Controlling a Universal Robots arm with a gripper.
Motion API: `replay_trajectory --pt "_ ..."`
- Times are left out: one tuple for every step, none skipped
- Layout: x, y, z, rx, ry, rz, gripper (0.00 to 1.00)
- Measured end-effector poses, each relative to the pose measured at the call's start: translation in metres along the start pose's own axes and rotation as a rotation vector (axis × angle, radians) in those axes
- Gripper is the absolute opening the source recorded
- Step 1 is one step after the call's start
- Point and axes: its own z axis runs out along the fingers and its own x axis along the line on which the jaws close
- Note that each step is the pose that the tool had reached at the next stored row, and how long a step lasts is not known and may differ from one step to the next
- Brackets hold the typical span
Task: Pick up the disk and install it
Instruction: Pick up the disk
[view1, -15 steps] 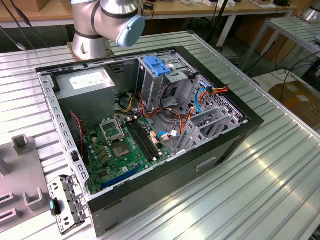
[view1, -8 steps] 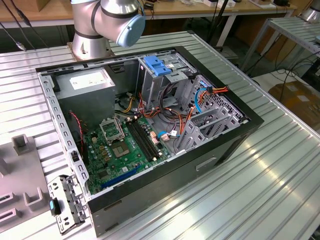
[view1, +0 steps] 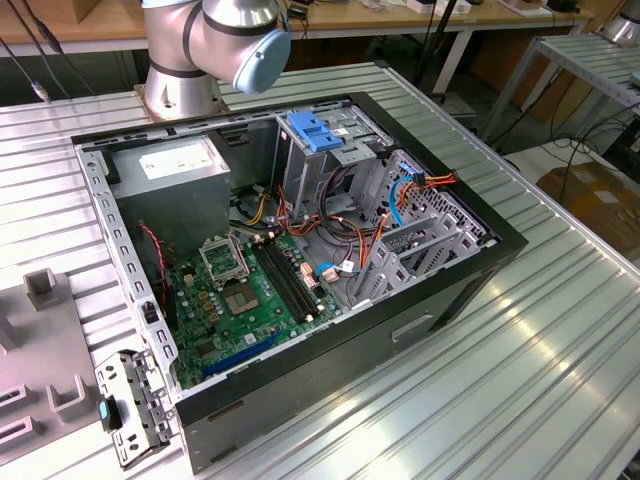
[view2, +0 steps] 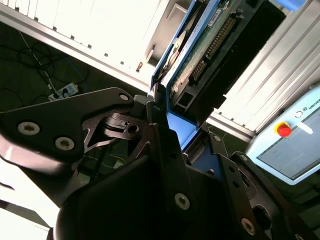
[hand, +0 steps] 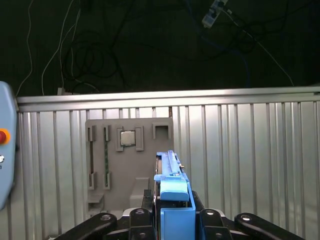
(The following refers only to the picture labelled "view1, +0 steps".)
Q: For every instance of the green motherboard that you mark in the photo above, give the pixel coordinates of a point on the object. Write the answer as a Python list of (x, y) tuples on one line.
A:
[(265, 325)]

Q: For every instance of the large brown cardboard box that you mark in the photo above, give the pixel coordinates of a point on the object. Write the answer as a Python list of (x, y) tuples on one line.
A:
[(595, 200)]

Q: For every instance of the metal slat side table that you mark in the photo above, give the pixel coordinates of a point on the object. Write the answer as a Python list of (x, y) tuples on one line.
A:
[(585, 55)]

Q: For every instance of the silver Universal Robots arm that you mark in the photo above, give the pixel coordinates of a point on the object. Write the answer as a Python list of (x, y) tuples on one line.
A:
[(220, 30)]

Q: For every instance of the blue expansion slot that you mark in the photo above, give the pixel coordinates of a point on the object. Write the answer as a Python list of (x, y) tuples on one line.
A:
[(240, 356)]

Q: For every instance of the blue plastic drive latch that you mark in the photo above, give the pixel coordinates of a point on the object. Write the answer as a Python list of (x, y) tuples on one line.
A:
[(312, 132)]

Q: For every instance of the brown cardboard box on desk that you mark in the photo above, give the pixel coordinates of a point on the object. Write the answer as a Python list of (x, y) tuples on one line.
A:
[(87, 10)]

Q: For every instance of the black open PC case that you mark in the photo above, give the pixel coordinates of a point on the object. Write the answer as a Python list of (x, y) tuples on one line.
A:
[(350, 345)]

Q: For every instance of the black stand pole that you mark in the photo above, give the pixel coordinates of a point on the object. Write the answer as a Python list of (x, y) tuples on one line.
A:
[(439, 30)]

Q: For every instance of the wooden desk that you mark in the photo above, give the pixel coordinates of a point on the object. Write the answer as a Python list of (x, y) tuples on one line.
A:
[(350, 21)]

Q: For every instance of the grey parts rack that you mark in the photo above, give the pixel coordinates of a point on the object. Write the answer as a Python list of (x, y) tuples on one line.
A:
[(50, 345)]

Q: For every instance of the black latch with blue tab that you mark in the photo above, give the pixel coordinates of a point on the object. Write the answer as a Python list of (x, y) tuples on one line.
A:
[(111, 417)]

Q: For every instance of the CPU socket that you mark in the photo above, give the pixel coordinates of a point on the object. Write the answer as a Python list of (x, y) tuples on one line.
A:
[(241, 300)]

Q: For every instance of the grey optical drive cage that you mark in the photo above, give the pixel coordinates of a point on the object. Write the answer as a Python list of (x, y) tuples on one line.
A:
[(305, 175)]

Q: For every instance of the grey Dell power supply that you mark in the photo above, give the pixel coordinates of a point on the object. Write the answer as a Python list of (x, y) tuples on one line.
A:
[(170, 200)]

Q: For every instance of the black RAM slot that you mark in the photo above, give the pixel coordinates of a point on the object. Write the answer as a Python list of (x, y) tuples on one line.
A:
[(274, 280), (281, 278), (289, 276), (297, 273)]

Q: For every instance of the grey metal slot retainer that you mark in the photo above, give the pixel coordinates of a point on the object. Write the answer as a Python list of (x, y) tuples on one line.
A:
[(137, 372)]

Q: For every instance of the grey metal disk bay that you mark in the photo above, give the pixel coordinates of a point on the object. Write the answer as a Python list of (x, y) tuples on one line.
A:
[(415, 231)]

